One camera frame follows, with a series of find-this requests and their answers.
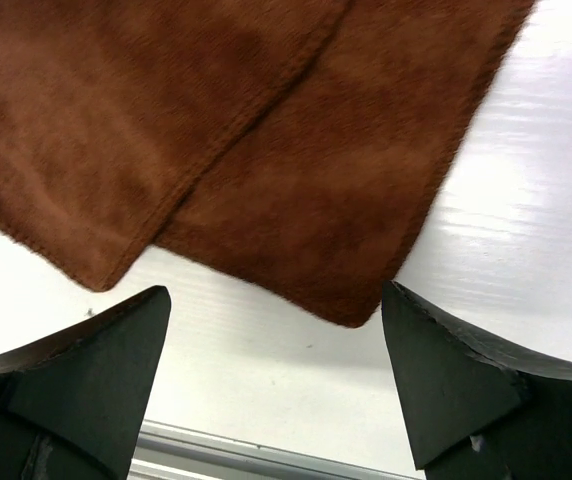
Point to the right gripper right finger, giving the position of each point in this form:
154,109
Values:
475,405

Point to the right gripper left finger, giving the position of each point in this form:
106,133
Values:
72,403

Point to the brown microfibre towel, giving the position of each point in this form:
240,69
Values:
297,145

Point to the aluminium mounting rail frame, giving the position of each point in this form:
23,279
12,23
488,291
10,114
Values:
168,452

